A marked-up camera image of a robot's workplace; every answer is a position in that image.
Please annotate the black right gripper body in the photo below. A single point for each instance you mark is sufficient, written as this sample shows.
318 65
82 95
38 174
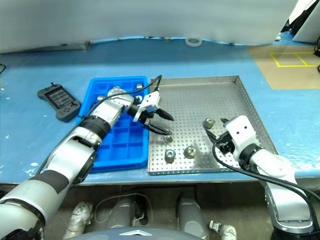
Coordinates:
225 143

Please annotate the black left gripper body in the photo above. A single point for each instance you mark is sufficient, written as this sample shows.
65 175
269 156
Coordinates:
146 117

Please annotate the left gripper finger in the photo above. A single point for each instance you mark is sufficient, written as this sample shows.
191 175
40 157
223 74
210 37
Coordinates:
158 129
165 115

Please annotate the metal roller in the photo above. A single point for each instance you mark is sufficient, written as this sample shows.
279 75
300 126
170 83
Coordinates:
100 97
190 151
138 97
168 139
209 122
169 155
140 86

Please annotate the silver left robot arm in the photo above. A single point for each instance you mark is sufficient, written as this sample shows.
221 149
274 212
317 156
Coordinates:
75 147

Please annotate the perforated steel tray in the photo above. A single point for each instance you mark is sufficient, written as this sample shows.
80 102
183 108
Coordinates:
190 105

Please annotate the blue compartment tray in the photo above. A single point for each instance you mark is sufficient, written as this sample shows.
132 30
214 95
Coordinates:
122 142

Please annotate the small metal cylinder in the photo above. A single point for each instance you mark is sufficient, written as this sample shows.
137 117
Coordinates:
166 39

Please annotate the brown cardboard mat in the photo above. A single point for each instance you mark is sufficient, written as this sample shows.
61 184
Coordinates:
287 77

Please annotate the white tape roll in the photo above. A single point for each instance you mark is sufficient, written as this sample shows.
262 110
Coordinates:
193 41

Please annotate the grey rounded robot leg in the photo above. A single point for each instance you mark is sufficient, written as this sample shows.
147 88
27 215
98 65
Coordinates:
125 212
191 215

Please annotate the white green-marked foot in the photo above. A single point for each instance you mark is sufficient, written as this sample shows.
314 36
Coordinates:
78 217
225 231

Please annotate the black handheld controller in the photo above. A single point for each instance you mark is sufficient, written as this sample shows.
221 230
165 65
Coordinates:
58 102

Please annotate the grey rounded robot torso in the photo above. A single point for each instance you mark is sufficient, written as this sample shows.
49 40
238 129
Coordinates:
120 233

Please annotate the white leaning board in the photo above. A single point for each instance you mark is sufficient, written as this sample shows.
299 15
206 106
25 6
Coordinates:
307 22

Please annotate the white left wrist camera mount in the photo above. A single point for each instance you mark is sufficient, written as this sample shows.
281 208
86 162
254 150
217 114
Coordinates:
150 100

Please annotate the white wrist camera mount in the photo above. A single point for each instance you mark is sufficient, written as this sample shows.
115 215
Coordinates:
150 100
241 130

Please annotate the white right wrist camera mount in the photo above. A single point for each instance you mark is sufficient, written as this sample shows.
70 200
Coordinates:
241 130

